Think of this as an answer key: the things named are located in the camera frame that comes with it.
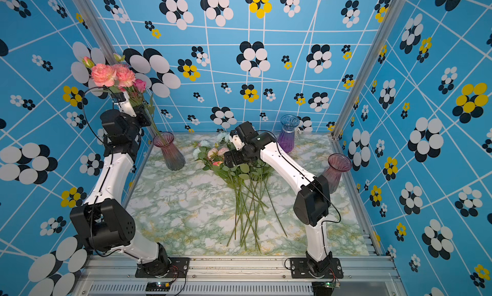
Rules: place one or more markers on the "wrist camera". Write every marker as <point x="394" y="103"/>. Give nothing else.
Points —
<point x="121" y="99"/>
<point x="237" y="142"/>

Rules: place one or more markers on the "left green circuit board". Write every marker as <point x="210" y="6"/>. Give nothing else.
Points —
<point x="158" y="287"/>

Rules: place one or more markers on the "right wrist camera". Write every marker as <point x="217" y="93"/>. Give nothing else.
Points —
<point x="237" y="142"/>

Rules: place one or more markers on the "purple blue ribbed glass vase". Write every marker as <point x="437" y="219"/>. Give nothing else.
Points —
<point x="286" y="139"/>

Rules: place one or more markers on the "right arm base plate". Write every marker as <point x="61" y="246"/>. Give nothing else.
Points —
<point x="303" y="268"/>

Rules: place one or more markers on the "large pink carnation stem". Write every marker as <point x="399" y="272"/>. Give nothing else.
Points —
<point x="111" y="78"/>

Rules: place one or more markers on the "left aluminium corner post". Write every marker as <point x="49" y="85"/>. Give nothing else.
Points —
<point x="97" y="30"/>

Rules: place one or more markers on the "pink grey ribbed glass vase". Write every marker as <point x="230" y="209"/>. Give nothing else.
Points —
<point x="173" y="157"/>

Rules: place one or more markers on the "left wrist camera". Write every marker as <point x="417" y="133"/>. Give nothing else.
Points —
<point x="121" y="99"/>

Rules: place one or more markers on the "right aluminium corner post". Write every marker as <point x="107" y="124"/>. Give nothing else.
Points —
<point x="369" y="62"/>

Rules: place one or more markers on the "bunch of pink flowers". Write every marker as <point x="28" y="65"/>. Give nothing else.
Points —
<point x="258" y="225"/>

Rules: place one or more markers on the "right green circuit board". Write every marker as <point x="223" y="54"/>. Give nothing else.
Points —
<point x="324" y="289"/>

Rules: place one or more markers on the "aluminium front frame rail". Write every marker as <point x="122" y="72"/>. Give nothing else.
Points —
<point x="241" y="275"/>

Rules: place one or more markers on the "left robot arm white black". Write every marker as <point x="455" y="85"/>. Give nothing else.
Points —
<point x="102" y="222"/>

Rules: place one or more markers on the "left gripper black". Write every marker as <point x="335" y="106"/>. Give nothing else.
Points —
<point x="139" y="115"/>

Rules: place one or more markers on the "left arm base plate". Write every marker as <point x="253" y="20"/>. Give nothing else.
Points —
<point x="176" y="267"/>

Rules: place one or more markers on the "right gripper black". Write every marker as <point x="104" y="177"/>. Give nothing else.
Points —
<point x="234" y="154"/>

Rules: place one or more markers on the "magenta pink rose stem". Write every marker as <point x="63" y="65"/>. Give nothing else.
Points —
<point x="144" y="107"/>

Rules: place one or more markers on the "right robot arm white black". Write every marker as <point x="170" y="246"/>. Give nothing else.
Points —
<point x="312" y="202"/>

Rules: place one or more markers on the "aluminium corner post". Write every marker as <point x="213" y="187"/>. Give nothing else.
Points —
<point x="97" y="30"/>
<point x="369" y="62"/>

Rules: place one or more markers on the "green circuit board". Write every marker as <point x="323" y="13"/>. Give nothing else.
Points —
<point x="324" y="289"/>
<point x="158" y="287"/>

